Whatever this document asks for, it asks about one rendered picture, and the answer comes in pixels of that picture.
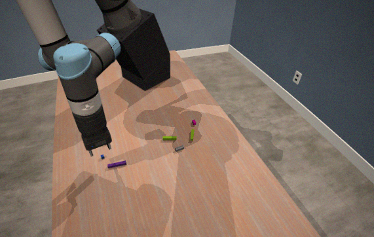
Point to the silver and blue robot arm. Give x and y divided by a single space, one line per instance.
80 63

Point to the purple rod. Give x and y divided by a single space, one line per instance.
116 164

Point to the grey rod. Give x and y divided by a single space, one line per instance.
179 148

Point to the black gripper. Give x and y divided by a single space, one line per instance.
90 120

